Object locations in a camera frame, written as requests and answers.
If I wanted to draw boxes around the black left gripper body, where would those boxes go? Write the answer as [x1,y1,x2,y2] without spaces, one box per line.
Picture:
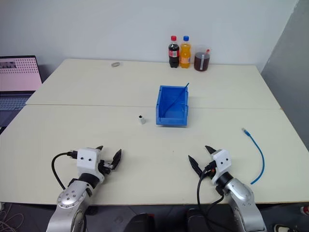
[98,159,114,176]

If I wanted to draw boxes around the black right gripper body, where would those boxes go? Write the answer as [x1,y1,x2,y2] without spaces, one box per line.
[202,160,217,179]

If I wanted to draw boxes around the blue plastic storage bin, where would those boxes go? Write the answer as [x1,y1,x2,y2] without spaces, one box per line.
[155,85,190,127]

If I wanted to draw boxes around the dark rounded shape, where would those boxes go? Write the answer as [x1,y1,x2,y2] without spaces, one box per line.
[129,212,155,232]
[186,208,206,232]

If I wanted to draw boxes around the thin blue strip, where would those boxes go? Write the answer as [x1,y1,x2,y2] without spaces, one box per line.
[163,82,190,117]

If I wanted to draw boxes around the clear cup with dark liquid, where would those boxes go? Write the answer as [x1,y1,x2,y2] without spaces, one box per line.
[193,44,213,72]

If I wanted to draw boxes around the black and white shoe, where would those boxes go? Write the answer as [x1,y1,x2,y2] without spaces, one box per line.
[273,223,295,232]

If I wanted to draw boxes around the orange soda bottle blue cap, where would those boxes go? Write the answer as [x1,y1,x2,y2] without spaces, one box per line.
[179,35,192,69]

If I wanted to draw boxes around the cola bottle red cap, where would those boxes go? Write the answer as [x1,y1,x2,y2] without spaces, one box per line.
[167,35,181,69]

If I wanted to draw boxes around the open laptop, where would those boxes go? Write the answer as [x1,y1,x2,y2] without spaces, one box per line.
[0,55,43,128]

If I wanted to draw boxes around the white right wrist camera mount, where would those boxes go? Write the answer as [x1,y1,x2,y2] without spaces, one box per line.
[210,149,233,186]

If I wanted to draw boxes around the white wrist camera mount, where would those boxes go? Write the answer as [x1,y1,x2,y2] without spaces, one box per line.
[76,147,105,183]
[210,149,233,186]

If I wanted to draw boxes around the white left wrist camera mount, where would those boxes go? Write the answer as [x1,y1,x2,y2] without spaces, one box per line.
[76,147,105,183]

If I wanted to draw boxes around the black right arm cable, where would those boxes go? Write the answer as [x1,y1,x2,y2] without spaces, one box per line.
[196,165,226,219]

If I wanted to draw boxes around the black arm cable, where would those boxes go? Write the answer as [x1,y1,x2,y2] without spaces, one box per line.
[51,150,78,190]
[196,165,226,219]

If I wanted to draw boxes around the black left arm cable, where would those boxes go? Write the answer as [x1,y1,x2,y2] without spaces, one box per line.
[51,150,78,190]

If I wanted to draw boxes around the blue Ethernet cable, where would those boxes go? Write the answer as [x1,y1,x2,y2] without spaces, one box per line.
[241,128,266,186]

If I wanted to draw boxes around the white floor cables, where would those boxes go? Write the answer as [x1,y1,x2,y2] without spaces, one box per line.
[0,202,25,232]

